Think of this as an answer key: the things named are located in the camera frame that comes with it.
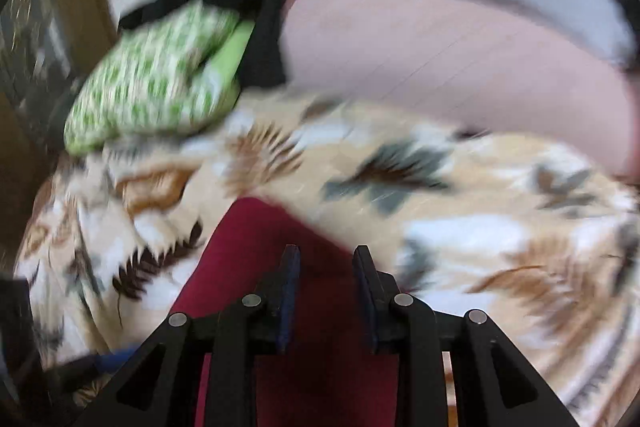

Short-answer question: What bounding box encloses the wooden furniture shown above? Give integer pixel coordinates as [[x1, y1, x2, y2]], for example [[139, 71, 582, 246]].
[[1, 0, 117, 254]]

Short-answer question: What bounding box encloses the red garment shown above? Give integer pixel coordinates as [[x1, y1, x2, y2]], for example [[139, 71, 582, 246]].
[[171, 197, 398, 426]]

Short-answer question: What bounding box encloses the black cloth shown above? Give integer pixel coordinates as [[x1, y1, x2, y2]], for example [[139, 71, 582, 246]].
[[118, 0, 286, 90]]

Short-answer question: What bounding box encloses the pink bed sheet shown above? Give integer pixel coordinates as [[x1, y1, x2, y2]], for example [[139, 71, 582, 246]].
[[282, 0, 639, 178]]

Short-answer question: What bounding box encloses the green white patterned pillow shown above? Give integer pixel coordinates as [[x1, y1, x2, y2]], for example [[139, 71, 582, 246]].
[[64, 0, 254, 155]]

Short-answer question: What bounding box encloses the cream leaf-print fleece blanket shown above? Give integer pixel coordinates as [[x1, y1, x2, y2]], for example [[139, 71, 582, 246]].
[[14, 92, 639, 426]]

